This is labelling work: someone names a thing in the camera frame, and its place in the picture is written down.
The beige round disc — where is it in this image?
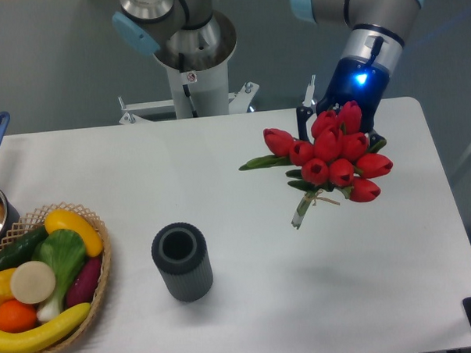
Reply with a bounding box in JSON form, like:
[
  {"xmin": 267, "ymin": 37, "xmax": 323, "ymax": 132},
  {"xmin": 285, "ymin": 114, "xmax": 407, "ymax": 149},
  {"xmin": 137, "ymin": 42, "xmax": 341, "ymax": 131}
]
[{"xmin": 9, "ymin": 260, "xmax": 55, "ymax": 305}]

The yellow banana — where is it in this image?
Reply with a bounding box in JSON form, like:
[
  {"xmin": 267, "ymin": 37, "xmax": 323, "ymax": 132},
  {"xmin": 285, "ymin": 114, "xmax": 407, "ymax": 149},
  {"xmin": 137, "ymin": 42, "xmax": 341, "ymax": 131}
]
[{"xmin": 0, "ymin": 302, "xmax": 91, "ymax": 353}]

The green bok choy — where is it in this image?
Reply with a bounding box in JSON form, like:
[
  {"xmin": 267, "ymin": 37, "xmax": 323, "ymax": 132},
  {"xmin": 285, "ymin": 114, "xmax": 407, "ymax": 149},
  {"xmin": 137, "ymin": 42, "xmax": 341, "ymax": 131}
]
[{"xmin": 33, "ymin": 230, "xmax": 86, "ymax": 323}]

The red tulip bouquet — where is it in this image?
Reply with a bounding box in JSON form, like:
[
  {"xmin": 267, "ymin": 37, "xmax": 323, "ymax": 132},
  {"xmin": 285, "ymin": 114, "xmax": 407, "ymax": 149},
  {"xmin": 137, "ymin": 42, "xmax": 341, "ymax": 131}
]
[{"xmin": 239, "ymin": 101, "xmax": 393, "ymax": 229}]

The dark green cucumber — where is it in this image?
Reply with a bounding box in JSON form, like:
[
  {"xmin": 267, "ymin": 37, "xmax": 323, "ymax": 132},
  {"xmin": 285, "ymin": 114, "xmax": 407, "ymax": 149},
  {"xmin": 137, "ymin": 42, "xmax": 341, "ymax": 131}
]
[{"xmin": 0, "ymin": 226, "xmax": 48, "ymax": 271}]

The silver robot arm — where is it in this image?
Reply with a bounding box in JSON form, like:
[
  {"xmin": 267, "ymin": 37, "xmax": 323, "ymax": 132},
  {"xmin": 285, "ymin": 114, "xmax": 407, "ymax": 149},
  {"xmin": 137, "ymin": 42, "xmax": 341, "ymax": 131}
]
[{"xmin": 112, "ymin": 0, "xmax": 424, "ymax": 150}]

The purple sweet potato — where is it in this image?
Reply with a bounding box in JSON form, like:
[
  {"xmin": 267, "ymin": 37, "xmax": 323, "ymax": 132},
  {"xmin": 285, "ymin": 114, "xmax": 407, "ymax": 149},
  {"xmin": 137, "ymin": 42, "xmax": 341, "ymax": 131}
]
[{"xmin": 65, "ymin": 258, "xmax": 102, "ymax": 308}]

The woven wicker basket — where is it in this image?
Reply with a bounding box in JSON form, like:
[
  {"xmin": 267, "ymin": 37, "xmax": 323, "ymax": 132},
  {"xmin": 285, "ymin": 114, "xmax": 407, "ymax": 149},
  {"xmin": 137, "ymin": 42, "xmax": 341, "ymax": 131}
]
[{"xmin": 0, "ymin": 202, "xmax": 112, "ymax": 353}]

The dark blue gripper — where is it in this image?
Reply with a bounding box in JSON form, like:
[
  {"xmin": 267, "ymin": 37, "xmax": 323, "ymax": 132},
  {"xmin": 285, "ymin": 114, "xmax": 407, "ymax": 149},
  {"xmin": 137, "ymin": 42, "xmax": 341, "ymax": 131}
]
[{"xmin": 292, "ymin": 27, "xmax": 409, "ymax": 156}]

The yellow bell pepper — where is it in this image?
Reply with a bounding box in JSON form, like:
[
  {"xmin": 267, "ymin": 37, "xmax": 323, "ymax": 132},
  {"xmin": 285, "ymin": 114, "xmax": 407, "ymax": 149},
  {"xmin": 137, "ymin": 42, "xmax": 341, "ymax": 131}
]
[{"xmin": 0, "ymin": 267, "xmax": 16, "ymax": 305}]

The orange fruit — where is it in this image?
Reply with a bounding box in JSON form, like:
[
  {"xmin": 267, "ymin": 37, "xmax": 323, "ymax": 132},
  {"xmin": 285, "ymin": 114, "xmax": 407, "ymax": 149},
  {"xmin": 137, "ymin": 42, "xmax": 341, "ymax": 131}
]
[{"xmin": 0, "ymin": 299, "xmax": 37, "ymax": 333}]

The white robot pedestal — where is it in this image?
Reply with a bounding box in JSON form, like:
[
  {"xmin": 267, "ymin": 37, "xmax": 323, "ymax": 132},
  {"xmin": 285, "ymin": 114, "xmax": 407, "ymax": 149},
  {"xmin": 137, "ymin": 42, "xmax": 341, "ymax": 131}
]
[{"xmin": 112, "ymin": 9, "xmax": 262, "ymax": 125}]

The dark grey ribbed vase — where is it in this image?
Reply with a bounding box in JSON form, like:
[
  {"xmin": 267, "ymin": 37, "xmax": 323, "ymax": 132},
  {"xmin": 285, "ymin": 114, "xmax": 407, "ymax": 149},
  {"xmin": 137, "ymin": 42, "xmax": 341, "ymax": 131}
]
[{"xmin": 151, "ymin": 222, "xmax": 213, "ymax": 302}]

